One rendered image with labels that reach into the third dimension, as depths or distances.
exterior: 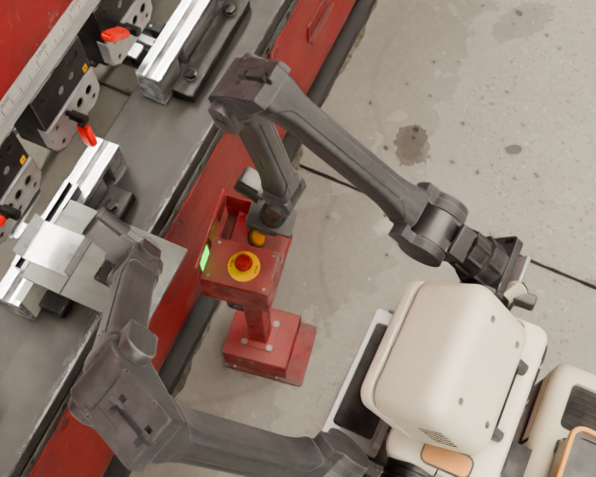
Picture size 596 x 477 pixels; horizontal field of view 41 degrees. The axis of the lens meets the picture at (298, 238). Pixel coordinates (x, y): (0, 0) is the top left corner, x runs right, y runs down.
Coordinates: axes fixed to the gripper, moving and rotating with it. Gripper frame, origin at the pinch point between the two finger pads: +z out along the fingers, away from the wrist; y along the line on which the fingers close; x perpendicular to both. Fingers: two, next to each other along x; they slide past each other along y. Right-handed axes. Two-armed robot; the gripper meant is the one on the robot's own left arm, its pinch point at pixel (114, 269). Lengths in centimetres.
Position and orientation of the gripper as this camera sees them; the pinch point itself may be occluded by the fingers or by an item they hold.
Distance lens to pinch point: 151.0
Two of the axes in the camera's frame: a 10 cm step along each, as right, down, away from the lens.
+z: -4.5, 1.7, 8.8
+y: -4.2, 8.3, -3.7
